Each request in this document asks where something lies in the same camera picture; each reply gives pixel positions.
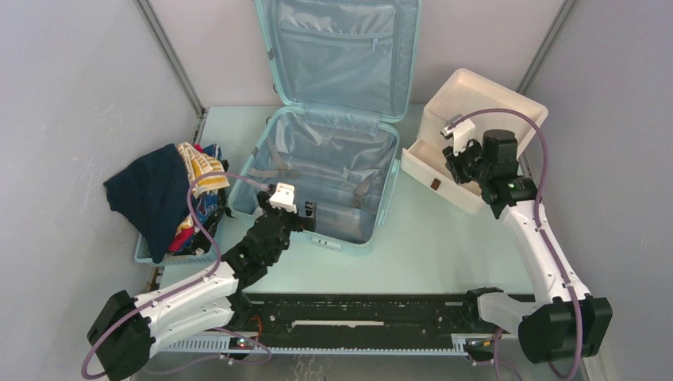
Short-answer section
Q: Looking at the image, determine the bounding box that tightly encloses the dark navy garment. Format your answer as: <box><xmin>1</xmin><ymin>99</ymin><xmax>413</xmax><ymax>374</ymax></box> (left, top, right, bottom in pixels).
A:
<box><xmin>103</xmin><ymin>144</ymin><xmax>190</xmax><ymax>264</ymax></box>

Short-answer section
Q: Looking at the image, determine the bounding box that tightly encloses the yellow white striped garment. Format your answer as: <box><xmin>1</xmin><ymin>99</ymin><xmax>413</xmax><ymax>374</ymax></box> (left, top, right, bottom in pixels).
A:
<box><xmin>177</xmin><ymin>142</ymin><xmax>229</xmax><ymax>198</ymax></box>

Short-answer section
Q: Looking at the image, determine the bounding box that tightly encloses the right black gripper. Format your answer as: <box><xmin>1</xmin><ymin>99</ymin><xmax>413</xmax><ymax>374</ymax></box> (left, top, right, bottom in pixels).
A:
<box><xmin>440</xmin><ymin>135</ymin><xmax>490</xmax><ymax>185</ymax></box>

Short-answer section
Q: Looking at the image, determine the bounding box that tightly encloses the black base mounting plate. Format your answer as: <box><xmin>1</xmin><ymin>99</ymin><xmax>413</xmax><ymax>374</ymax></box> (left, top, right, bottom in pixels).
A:
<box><xmin>224</xmin><ymin>292</ymin><xmax>496</xmax><ymax>352</ymax></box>

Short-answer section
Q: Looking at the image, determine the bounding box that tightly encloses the cream plastic drawer cabinet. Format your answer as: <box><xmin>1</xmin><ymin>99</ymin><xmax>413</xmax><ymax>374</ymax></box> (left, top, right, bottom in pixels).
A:
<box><xmin>401</xmin><ymin>68</ymin><xmax>548</xmax><ymax>214</ymax></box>

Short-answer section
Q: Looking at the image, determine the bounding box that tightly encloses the aluminium frame rail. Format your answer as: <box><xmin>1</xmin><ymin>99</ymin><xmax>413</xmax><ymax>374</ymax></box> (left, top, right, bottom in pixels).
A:
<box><xmin>107</xmin><ymin>299</ymin><xmax>616</xmax><ymax>381</ymax></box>

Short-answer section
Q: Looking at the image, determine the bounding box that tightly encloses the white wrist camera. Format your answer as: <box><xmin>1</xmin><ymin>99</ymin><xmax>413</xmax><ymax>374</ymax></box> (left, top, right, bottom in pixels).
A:
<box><xmin>440</xmin><ymin>114</ymin><xmax>476</xmax><ymax>156</ymax></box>
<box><xmin>269</xmin><ymin>183</ymin><xmax>297</xmax><ymax>214</ymax></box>

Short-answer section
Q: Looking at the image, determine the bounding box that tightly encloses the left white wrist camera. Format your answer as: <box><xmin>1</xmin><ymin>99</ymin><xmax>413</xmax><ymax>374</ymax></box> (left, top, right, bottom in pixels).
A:
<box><xmin>269</xmin><ymin>183</ymin><xmax>297</xmax><ymax>214</ymax></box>

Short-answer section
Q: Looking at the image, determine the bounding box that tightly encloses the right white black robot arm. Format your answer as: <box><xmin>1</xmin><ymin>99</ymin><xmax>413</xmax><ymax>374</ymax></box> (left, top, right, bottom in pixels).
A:
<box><xmin>442</xmin><ymin>129</ymin><xmax>613</xmax><ymax>364</ymax></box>

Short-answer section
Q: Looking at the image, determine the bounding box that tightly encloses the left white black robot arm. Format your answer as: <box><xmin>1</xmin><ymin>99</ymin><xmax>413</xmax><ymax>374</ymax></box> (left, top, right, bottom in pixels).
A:
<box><xmin>81</xmin><ymin>192</ymin><xmax>317</xmax><ymax>380</ymax></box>

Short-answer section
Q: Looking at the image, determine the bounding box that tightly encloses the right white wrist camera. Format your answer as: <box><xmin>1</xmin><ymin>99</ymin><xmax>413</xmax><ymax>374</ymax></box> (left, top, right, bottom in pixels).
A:
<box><xmin>440</xmin><ymin>114</ymin><xmax>476</xmax><ymax>156</ymax></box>

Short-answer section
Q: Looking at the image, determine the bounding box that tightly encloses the light blue ribbed suitcase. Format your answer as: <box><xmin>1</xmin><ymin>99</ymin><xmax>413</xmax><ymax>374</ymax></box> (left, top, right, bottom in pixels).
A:
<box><xmin>229</xmin><ymin>1</ymin><xmax>421</xmax><ymax>253</ymax></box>

